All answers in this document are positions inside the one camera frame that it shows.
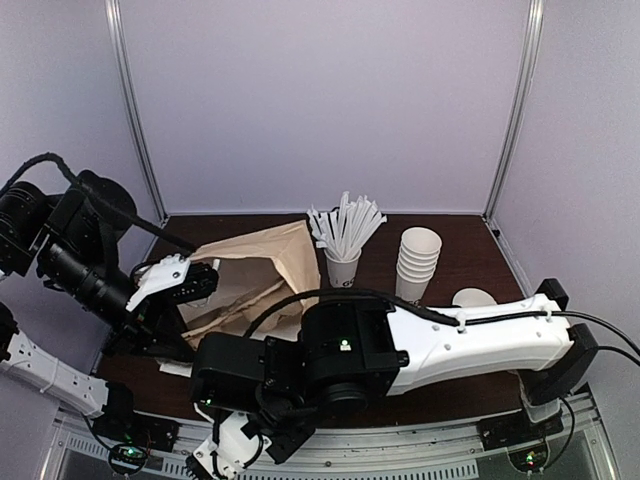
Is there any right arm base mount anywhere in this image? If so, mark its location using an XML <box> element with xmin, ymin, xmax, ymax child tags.
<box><xmin>477</xmin><ymin>411</ymin><xmax>564</xmax><ymax>473</ymax></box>

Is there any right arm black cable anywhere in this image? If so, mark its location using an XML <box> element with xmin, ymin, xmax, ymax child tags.
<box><xmin>242</xmin><ymin>287</ymin><xmax>640</xmax><ymax>361</ymax></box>

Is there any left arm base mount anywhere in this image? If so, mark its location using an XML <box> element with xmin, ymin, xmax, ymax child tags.
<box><xmin>84</xmin><ymin>412</ymin><xmax>180</xmax><ymax>477</ymax></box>

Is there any metal wall post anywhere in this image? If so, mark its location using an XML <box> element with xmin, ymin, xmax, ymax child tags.
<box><xmin>104</xmin><ymin>0</ymin><xmax>169</xmax><ymax>224</ymax></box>
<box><xmin>483</xmin><ymin>0</ymin><xmax>545</xmax><ymax>224</ymax></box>

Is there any right metal wall post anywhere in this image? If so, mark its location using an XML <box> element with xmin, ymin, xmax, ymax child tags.
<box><xmin>483</xmin><ymin>0</ymin><xmax>545</xmax><ymax>224</ymax></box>

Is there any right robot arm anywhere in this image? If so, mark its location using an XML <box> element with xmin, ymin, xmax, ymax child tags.
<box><xmin>186</xmin><ymin>289</ymin><xmax>597</xmax><ymax>479</ymax></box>

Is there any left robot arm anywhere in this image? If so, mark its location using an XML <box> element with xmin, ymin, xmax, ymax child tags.
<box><xmin>1</xmin><ymin>170</ymin><xmax>193</xmax><ymax>444</ymax></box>

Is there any stack of white paper cups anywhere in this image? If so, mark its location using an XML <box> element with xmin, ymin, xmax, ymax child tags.
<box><xmin>395</xmin><ymin>226</ymin><xmax>442</xmax><ymax>304</ymax></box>

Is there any paper cup holding straws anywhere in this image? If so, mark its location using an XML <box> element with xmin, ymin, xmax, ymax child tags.
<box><xmin>324</xmin><ymin>248</ymin><xmax>362</xmax><ymax>288</ymax></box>

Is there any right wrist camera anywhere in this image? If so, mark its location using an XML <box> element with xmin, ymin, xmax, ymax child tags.
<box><xmin>185</xmin><ymin>405</ymin><xmax>272</xmax><ymax>479</ymax></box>

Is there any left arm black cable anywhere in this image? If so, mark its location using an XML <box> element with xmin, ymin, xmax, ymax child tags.
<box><xmin>0</xmin><ymin>152</ymin><xmax>199</xmax><ymax>254</ymax></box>

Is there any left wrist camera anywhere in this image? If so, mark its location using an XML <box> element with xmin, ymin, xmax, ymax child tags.
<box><xmin>126</xmin><ymin>254</ymin><xmax>220</xmax><ymax>312</ymax></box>

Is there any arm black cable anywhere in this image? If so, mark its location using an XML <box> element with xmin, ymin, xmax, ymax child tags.
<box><xmin>242</xmin><ymin>287</ymin><xmax>640</xmax><ymax>361</ymax></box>
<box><xmin>0</xmin><ymin>152</ymin><xmax>199</xmax><ymax>254</ymax></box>

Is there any left metal wall post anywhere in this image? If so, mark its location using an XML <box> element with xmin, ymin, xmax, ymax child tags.
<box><xmin>104</xmin><ymin>0</ymin><xmax>169</xmax><ymax>224</ymax></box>

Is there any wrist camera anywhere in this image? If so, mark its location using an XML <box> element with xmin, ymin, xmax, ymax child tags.
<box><xmin>126</xmin><ymin>254</ymin><xmax>220</xmax><ymax>312</ymax></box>
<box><xmin>185</xmin><ymin>405</ymin><xmax>272</xmax><ymax>479</ymax></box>

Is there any white round bowl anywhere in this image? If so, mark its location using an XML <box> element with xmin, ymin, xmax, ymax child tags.
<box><xmin>451</xmin><ymin>287</ymin><xmax>497</xmax><ymax>308</ymax></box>

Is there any bundle of wrapped straws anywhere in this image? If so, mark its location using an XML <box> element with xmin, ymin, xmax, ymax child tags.
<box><xmin>306</xmin><ymin>191</ymin><xmax>387</xmax><ymax>261</ymax></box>

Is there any aluminium front rail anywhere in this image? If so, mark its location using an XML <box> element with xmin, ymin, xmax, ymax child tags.
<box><xmin>36</xmin><ymin>393</ymin><xmax>621</xmax><ymax>479</ymax></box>

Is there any brown paper bag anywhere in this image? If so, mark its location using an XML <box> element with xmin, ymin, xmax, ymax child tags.
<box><xmin>179</xmin><ymin>220</ymin><xmax>321</xmax><ymax>349</ymax></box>

